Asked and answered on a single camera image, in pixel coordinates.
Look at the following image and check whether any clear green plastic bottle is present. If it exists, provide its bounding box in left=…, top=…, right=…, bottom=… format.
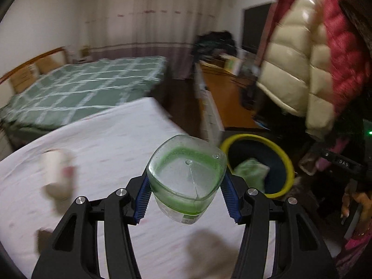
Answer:
left=146, top=135, right=227, bottom=225

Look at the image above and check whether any brown small box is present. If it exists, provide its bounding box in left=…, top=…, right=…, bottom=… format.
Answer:
left=36, top=229, right=53, bottom=255

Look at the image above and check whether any white paper cup apple print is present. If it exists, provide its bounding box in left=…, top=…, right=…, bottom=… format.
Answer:
left=40, top=149, right=75, bottom=200

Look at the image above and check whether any white dotted tablecloth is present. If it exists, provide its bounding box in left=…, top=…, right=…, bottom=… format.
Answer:
left=1, top=98, right=244, bottom=278

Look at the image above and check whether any black bin yellow rim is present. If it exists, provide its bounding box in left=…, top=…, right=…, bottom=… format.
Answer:
left=220, top=133, right=294, bottom=198

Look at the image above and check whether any bed with green plaid duvet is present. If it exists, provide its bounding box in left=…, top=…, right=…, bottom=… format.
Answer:
left=0, top=55, right=168, bottom=131

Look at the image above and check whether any wooden desk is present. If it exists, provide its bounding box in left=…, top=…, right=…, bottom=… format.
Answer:
left=194, top=62, right=257, bottom=146

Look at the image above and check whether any wooden headboard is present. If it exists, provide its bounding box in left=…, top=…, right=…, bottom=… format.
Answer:
left=1, top=47, right=69, bottom=91

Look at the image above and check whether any cream puffer jacket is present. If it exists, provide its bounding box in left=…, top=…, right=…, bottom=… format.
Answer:
left=258, top=0, right=335, bottom=139

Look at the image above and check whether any left brown pillow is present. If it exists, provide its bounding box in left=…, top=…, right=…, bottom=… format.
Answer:
left=10, top=65, right=38, bottom=94

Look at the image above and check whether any brown pillow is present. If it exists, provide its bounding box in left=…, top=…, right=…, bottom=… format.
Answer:
left=35, top=56, right=62, bottom=74
left=10, top=65, right=38, bottom=94

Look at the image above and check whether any right brown pillow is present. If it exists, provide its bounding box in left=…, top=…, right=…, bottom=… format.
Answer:
left=35, top=56, right=62, bottom=74

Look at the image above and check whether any red puffer jacket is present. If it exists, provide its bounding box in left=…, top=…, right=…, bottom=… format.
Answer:
left=266, top=0, right=371, bottom=116

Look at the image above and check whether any pile of dark clothes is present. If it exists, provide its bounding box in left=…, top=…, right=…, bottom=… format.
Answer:
left=191, top=30, right=237, bottom=63

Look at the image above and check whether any black television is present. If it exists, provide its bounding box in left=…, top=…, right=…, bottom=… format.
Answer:
left=242, top=3, right=272, bottom=54

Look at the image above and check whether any pink striped curtain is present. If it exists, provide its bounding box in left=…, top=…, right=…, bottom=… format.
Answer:
left=82, top=0, right=223, bottom=79

